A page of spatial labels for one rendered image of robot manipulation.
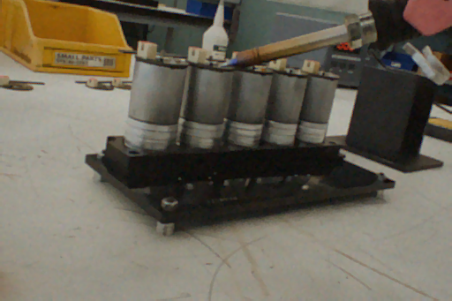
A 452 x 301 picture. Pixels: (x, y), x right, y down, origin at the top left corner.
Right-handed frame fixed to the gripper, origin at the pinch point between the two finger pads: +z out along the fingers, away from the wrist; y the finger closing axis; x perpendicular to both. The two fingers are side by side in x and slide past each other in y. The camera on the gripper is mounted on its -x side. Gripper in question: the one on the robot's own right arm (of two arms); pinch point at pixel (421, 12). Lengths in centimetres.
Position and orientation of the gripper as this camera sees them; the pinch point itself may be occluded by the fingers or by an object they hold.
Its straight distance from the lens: 25.4
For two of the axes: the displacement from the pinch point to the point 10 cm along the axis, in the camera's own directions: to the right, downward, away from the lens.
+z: -6.4, 7.4, 2.1
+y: -0.9, 2.0, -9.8
